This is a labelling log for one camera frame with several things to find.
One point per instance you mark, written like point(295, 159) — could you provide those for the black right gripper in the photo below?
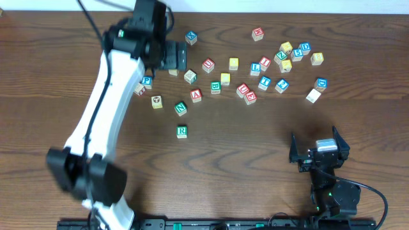
point(315, 158)

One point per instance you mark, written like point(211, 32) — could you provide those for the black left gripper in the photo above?
point(181, 56)

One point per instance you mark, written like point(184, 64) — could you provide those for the yellow O block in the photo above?
point(174, 72)

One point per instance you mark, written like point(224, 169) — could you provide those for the green B block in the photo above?
point(215, 87)

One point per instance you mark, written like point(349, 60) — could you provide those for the green R block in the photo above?
point(182, 132)

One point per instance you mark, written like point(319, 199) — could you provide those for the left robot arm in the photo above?
point(85, 167)

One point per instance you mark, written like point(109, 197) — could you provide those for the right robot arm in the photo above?
point(335, 199)

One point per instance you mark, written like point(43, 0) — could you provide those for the blue X block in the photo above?
point(191, 37)

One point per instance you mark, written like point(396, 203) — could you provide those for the plain wood green-sided block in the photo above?
point(190, 76)

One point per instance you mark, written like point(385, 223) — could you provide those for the red U block upper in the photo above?
point(208, 65)

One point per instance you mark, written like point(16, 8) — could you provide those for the red u block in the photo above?
point(242, 90)
point(208, 65)

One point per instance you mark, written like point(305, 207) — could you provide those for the blue P block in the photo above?
point(147, 82)

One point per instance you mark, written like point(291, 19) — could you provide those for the red A block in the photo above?
point(196, 95)

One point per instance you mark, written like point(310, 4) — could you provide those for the plain wood red-sided block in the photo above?
point(139, 89)

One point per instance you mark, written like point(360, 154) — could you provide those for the yellow picture block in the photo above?
point(156, 102)

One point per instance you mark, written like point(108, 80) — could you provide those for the green N block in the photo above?
point(180, 108)

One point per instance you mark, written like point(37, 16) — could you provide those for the plain wood block right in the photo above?
point(313, 96)

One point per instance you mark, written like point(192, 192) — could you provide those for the yellow block upper centre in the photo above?
point(233, 63)

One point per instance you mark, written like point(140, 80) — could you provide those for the blue D block lower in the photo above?
point(321, 84)

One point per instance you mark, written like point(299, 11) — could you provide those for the blue d block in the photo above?
point(321, 84)
point(305, 48)

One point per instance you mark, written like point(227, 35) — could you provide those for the red U block lower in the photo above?
point(242, 90)

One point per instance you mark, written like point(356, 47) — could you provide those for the blue 2 block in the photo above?
point(281, 86)

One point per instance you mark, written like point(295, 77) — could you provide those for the blue L block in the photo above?
point(255, 69)

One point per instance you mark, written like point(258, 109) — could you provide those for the red H block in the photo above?
point(257, 34)

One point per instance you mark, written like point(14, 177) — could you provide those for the red E block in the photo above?
point(250, 97)

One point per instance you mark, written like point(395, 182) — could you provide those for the blue T block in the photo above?
point(264, 83)

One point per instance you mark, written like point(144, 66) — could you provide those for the red I block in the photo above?
point(265, 63)

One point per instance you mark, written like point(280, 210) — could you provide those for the yellow block below Z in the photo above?
point(285, 66)

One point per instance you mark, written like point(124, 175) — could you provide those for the yellow 8 block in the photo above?
point(317, 58)

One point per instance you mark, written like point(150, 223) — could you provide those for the blue 5 block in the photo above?
point(296, 55)

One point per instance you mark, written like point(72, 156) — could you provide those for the green Z block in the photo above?
point(279, 57)

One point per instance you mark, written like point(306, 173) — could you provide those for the blue D block upper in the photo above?
point(305, 48)

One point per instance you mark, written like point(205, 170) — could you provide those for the yellow block top right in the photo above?
point(286, 47)

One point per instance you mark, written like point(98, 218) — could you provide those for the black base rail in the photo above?
point(277, 223)

